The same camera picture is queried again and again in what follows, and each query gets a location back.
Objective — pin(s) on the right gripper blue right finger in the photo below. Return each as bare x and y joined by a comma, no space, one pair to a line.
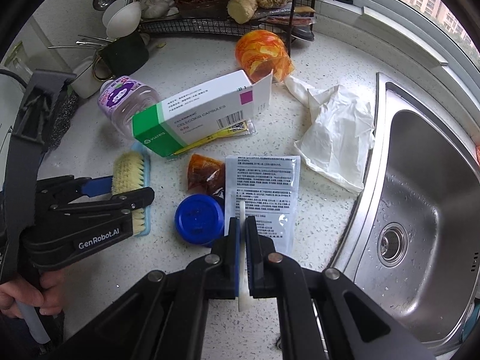
261,281

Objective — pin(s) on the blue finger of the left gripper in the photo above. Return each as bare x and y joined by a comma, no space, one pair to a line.
93,187
131,201

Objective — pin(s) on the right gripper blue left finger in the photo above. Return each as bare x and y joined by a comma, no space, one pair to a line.
224,279

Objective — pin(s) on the white green medicine box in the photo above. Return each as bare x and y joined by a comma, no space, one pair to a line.
200,111

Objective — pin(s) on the purple label plastic bottle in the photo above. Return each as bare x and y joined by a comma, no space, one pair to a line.
122,98

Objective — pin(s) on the orange plastic snack cup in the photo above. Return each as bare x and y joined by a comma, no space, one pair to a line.
261,52

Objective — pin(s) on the person's left hand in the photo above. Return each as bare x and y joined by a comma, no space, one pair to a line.
50,299

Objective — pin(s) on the blue plastic lid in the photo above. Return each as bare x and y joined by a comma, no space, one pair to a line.
199,220

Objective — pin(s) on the brown sauce packet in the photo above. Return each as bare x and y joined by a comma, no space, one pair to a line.
207,174

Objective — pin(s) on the white printed foil pouch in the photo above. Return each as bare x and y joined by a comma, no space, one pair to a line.
269,187

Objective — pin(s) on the yellow seasoning sachet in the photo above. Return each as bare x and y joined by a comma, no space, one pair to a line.
243,128

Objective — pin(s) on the dark green utensil cup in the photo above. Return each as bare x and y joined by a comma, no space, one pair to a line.
125,55

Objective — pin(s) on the stainless steel sink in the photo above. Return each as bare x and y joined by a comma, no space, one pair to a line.
412,242

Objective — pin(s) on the crumpled white plastic bag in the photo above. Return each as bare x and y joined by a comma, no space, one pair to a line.
341,134

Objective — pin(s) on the white ladle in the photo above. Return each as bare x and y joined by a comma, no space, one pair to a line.
121,19

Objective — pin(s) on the garlic bulbs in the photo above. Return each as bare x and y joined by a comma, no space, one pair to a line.
156,9

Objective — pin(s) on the large ginger root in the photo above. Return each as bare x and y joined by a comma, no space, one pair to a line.
241,11

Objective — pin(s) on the red snack packet on rack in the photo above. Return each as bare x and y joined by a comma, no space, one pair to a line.
297,20

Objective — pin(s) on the black wire rack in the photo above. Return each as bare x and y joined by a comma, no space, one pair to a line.
210,17

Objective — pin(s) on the window frame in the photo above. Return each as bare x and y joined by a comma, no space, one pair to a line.
436,23

